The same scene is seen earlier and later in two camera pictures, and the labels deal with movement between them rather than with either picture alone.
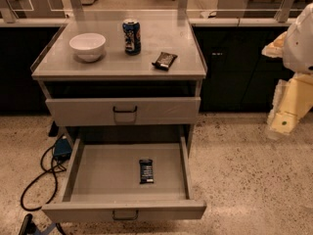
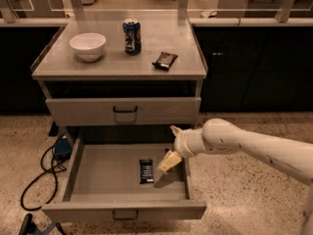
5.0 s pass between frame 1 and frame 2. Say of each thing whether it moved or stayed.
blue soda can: stayed
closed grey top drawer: stayed
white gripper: moved
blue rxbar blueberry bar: stayed
